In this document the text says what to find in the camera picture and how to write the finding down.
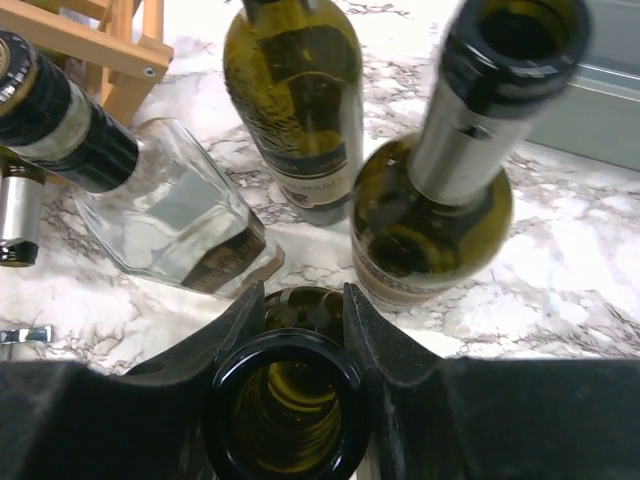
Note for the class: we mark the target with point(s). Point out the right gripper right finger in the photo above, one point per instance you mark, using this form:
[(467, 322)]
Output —
[(469, 418)]

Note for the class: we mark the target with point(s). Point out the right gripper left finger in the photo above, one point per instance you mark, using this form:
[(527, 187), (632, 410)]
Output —
[(64, 420)]

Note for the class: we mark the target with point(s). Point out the green bottle silver neck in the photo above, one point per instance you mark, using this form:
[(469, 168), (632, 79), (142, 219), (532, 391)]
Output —
[(287, 400)]

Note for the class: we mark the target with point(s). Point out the green bottle beige label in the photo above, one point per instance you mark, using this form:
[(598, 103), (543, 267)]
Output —
[(433, 207)]

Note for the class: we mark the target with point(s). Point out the green bottle brown label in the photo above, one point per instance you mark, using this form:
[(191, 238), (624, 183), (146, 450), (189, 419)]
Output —
[(22, 192)]

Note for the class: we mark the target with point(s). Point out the clear square liquor bottle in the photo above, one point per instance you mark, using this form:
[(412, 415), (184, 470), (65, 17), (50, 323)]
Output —
[(151, 196)]

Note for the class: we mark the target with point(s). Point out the wooden wine rack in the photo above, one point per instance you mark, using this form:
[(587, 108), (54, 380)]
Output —
[(126, 54)]

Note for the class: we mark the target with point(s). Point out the tall green wine bottle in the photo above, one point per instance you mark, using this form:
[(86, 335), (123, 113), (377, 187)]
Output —
[(293, 70)]

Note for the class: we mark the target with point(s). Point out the chrome tap fitting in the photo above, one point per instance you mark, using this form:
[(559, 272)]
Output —
[(41, 334)]

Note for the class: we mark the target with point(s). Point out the translucent plastic toolbox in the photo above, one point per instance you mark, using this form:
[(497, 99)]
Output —
[(598, 117)]

